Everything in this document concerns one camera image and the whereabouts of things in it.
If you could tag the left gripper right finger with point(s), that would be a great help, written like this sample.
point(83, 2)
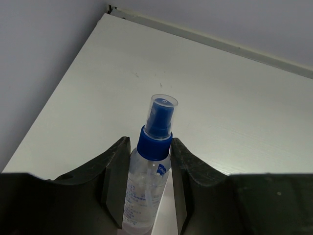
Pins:
point(208, 202)

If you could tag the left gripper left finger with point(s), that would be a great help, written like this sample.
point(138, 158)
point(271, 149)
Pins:
point(88, 200)

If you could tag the blue cap spray bottle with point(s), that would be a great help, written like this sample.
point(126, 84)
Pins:
point(149, 166)

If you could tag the white divided organizer tray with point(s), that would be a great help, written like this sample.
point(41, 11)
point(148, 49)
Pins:
point(166, 221)

